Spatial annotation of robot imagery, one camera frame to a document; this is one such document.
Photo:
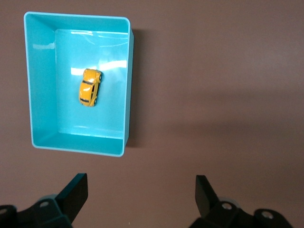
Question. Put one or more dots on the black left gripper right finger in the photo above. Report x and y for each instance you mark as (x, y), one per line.
(225, 216)

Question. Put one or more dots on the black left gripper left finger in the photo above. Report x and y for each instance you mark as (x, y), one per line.
(47, 211)

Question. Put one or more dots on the yellow beetle toy car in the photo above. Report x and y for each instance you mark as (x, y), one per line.
(89, 89)

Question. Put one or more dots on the turquoise plastic bin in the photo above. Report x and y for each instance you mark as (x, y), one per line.
(42, 95)

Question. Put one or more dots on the brown table mat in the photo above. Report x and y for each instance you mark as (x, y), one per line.
(213, 71)

